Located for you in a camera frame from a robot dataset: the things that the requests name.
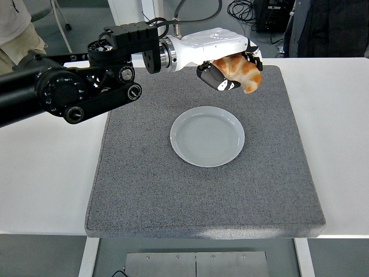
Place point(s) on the grey metal plate with screws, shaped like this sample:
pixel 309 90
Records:
pixel 196 265

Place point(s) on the chair with caster leg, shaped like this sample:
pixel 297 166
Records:
pixel 39 8

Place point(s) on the grey speckled mat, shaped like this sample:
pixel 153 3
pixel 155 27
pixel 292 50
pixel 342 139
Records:
pixel 201 199

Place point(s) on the round grey plate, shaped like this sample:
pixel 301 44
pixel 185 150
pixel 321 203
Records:
pixel 207 137

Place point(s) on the black equipment box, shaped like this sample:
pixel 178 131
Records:
pixel 274 17

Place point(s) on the person in light clothes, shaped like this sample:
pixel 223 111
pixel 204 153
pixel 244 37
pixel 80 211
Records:
pixel 11 29

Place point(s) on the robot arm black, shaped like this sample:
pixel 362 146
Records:
pixel 57 86

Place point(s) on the white table leg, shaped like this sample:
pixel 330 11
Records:
pixel 305 256
pixel 88 256

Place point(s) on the white cabinet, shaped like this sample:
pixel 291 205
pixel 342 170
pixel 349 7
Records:
pixel 127 13

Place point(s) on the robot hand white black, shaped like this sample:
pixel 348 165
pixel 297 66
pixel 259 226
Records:
pixel 207 46

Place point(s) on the person in dark clothes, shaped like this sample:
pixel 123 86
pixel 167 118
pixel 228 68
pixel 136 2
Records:
pixel 331 29

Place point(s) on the golden croissant bread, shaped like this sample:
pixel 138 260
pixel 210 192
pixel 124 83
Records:
pixel 248 75

